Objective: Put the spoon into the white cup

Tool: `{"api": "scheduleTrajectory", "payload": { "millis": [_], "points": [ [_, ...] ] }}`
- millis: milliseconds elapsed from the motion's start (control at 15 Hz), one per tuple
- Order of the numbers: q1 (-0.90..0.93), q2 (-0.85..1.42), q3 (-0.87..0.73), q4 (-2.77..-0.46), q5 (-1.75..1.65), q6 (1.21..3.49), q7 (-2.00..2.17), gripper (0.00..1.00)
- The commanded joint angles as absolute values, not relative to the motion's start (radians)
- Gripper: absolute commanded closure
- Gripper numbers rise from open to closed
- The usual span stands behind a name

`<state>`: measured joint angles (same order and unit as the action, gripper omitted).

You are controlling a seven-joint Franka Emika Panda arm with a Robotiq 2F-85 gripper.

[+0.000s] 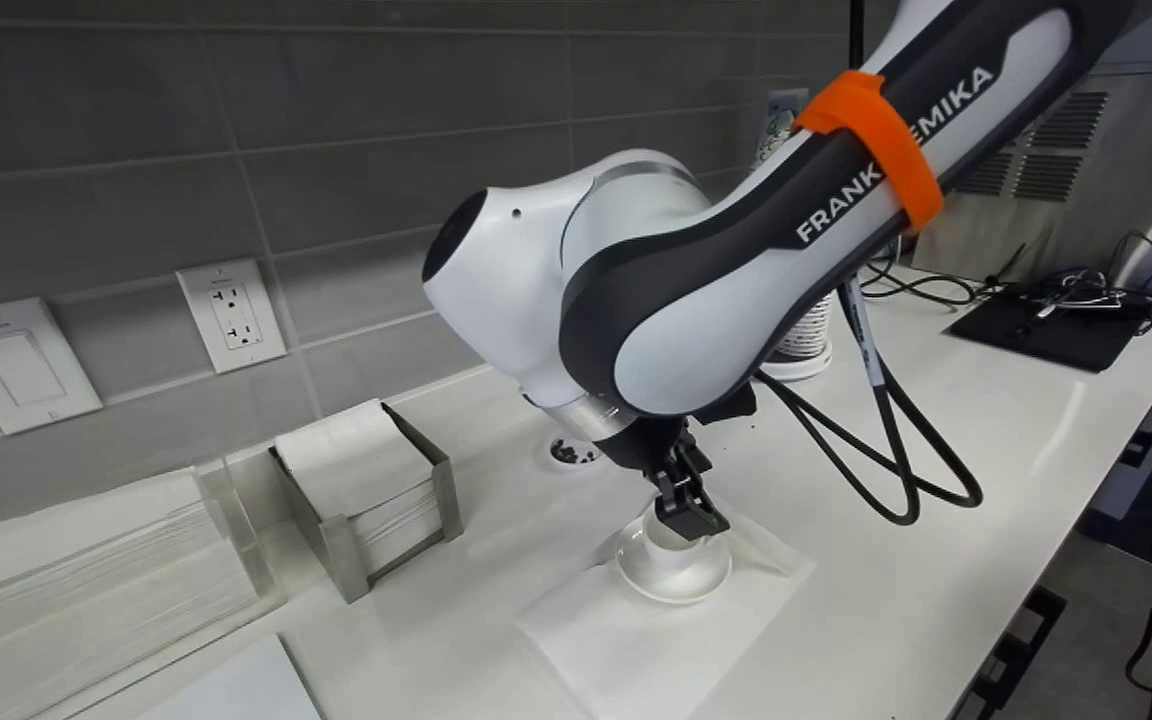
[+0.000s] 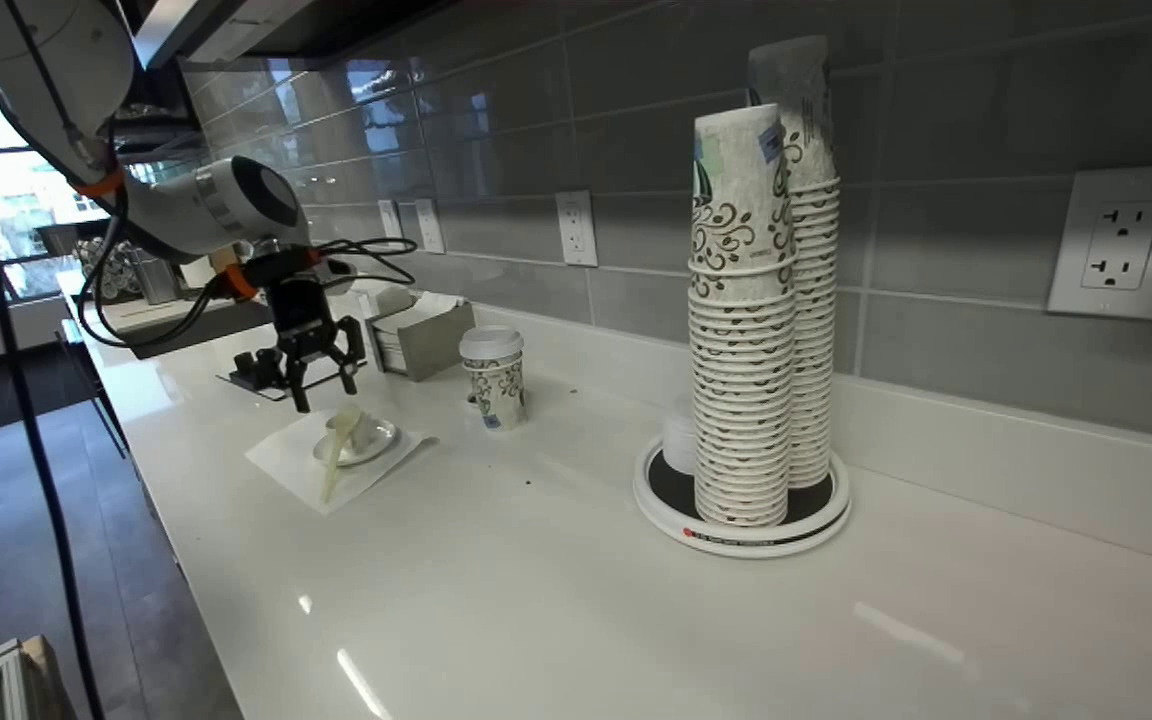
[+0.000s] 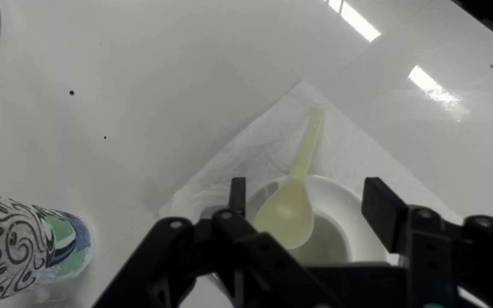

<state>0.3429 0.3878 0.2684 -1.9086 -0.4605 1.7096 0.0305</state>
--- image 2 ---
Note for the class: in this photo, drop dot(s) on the white square napkin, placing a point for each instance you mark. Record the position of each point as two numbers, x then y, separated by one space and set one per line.
321 472

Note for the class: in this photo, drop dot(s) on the tall patterned paper cup stack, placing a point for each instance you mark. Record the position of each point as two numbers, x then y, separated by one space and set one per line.
743 346
809 306

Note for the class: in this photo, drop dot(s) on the wide white double outlet plate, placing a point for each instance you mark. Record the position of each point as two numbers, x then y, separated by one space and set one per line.
1130 243

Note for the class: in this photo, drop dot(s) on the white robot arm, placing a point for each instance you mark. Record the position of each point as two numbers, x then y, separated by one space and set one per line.
80 105

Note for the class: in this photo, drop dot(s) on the round white cup tray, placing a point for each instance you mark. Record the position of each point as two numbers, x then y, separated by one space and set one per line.
739 524

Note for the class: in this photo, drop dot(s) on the metal napkin holder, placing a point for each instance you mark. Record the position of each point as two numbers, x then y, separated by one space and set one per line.
425 341

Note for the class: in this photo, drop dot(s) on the paper cup with lid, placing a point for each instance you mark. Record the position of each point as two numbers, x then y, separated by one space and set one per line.
494 383

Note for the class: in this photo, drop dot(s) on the white wall outlet plate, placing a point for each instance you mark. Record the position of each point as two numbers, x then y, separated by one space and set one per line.
577 228

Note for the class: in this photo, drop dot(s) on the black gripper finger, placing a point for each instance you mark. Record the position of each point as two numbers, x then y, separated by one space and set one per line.
297 383
349 360

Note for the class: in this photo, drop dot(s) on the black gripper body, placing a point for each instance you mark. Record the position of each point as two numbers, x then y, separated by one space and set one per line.
297 306

